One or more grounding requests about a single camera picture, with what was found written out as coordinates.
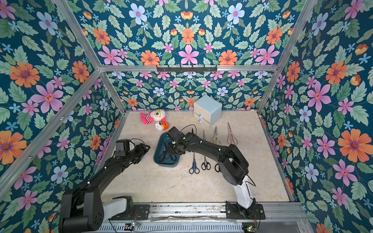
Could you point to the pink white plush fish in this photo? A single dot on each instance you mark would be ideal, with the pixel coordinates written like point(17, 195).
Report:
point(153, 116)

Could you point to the large black scissors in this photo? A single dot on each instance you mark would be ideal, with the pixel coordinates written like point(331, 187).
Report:
point(217, 168)

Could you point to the teal plastic storage box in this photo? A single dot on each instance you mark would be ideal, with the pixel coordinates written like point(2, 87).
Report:
point(159, 149)

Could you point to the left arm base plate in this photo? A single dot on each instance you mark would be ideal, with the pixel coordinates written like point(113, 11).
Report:
point(136, 212)

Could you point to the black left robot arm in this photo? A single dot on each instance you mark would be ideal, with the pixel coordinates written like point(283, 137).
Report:
point(82, 209)

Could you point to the black hook rail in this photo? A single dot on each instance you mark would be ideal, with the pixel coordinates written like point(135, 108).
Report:
point(182, 68)

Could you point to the beige handled kitchen scissors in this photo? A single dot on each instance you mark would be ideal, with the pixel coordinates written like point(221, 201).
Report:
point(231, 139)

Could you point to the black oval handle scissors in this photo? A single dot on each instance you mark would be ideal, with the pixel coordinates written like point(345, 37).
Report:
point(165, 156)

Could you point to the slim black scissors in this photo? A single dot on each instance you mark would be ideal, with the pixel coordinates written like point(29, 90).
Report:
point(205, 165)

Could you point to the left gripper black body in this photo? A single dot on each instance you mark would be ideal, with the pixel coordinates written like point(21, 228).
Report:
point(137, 153)

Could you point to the light blue drawer cabinet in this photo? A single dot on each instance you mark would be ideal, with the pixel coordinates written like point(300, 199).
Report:
point(207, 110)

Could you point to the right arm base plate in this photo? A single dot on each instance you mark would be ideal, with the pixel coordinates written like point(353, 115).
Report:
point(254, 212)

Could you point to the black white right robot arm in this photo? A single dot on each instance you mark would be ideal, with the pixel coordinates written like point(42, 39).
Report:
point(233, 165)

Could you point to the orange white plush toy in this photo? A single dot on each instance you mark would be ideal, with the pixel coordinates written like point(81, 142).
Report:
point(161, 125)

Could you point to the white ventilation grille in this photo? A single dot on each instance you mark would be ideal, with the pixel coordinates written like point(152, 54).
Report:
point(174, 227)

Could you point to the blue handled scissors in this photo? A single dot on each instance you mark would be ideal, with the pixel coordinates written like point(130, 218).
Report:
point(194, 169)

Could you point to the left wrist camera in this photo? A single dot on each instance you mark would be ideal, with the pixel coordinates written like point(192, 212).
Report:
point(122, 146)

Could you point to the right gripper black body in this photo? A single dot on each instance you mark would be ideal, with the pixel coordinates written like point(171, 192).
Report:
point(172, 146)

